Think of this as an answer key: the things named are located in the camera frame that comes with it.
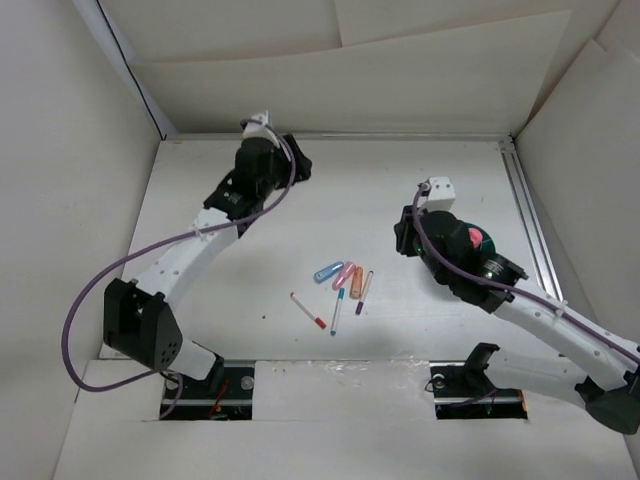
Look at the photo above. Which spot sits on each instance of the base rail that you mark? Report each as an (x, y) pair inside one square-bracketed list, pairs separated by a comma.
[(456, 398), (232, 401)]

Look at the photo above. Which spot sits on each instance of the orange correction tape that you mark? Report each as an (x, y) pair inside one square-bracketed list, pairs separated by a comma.
[(356, 283)]

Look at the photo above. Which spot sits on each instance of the aluminium side rail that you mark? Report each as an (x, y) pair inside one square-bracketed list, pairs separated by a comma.
[(539, 251)]

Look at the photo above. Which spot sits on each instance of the purple cap pen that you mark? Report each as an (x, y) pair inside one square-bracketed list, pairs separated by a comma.
[(364, 292)]

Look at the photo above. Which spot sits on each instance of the left base rail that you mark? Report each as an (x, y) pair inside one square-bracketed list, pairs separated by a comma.
[(232, 401)]

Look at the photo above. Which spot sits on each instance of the blue cap pen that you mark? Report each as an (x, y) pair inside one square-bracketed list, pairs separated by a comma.
[(337, 312)]

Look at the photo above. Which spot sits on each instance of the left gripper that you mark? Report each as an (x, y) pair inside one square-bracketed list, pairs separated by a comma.
[(302, 163)]

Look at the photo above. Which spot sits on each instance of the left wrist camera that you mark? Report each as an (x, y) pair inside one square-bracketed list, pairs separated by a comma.
[(258, 126)]

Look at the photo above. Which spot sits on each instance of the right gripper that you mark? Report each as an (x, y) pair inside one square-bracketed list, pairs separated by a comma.
[(403, 235)]

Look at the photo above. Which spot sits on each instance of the pink correction tape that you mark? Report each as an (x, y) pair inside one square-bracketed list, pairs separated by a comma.
[(343, 275)]

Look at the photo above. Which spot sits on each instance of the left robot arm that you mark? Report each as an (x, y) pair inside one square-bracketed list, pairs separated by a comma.
[(139, 315)]

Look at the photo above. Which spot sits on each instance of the teal round organizer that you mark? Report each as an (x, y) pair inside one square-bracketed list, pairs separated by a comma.
[(471, 255)]

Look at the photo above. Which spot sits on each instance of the blue correction tape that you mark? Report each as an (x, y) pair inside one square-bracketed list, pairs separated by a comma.
[(327, 272)]

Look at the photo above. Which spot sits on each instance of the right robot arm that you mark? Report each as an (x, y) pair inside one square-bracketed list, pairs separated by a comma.
[(594, 369)]

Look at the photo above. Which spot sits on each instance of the red cap pen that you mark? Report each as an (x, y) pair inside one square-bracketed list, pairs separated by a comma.
[(307, 311)]

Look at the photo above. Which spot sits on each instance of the right base rail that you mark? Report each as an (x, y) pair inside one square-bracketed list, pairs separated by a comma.
[(456, 398)]

